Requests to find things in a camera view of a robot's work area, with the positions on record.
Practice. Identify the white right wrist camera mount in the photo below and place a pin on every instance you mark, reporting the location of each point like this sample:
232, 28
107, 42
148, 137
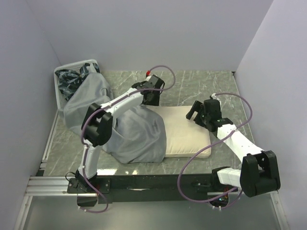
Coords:
214, 97

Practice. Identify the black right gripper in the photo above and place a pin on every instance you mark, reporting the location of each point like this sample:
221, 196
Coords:
196, 107

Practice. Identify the grey pillowcase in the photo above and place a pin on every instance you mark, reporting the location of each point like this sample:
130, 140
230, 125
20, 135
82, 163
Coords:
139, 135

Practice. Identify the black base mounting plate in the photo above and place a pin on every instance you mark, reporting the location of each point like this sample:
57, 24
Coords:
145, 188

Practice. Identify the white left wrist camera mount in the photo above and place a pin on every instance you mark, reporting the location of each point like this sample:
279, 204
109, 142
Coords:
148, 75

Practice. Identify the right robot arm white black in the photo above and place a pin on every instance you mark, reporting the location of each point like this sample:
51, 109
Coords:
259, 173

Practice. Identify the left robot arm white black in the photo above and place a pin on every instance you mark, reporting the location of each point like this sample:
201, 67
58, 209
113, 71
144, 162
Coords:
100, 119

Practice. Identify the dark patterned cloth in basket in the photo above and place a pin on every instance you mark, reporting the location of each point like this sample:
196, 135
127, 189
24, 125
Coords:
90, 82

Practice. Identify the white plastic basket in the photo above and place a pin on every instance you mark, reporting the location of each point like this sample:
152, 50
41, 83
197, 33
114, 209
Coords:
68, 78

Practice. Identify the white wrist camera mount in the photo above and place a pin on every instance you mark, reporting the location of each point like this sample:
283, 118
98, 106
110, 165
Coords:
214, 97
148, 75

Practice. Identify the cream pillow with bear print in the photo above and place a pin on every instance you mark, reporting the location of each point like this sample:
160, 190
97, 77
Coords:
184, 138

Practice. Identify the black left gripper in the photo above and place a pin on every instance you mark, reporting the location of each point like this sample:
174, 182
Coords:
155, 101

